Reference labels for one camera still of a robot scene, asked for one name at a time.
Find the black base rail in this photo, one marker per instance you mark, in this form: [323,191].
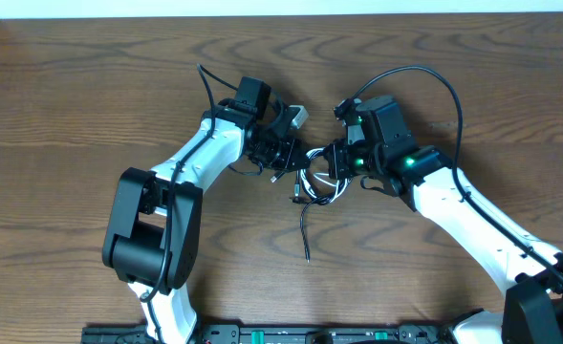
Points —
[234,334]

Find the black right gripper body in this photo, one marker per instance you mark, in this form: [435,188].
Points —
[352,161]

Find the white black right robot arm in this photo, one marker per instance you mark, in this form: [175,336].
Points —
[526,270]

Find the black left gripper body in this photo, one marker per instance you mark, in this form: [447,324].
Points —
[290,156]

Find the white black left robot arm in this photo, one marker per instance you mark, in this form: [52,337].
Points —
[153,233]

